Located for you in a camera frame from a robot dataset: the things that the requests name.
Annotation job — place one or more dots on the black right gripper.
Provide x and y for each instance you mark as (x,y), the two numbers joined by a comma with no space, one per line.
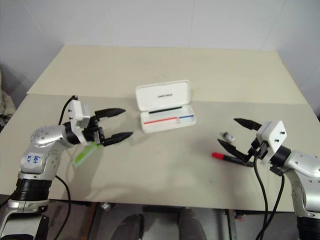
(258,148)

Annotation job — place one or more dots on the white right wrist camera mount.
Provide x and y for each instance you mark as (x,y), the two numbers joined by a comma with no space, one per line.
(273,136)

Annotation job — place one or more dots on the cream board sheet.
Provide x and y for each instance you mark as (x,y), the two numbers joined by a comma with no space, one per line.
(175,67)

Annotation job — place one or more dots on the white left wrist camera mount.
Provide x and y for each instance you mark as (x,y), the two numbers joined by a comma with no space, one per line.
(76,111)

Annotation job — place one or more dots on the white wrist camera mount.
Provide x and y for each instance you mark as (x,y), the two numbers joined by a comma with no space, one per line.
(273,136)
(76,111)

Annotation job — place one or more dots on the white open pencil case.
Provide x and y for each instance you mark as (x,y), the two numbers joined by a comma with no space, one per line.
(162,102)

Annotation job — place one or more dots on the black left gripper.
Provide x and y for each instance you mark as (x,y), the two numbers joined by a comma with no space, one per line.
(94,132)

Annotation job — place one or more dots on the green translucent ruler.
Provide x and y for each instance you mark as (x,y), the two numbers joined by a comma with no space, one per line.
(83,156)

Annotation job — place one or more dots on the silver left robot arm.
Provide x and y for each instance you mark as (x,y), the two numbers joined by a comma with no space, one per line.
(42,136)

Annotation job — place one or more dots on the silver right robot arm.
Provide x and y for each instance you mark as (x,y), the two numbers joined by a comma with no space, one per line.
(302,162)

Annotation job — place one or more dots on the black marker with red cap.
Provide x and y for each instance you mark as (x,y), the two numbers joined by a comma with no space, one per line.
(221,155)

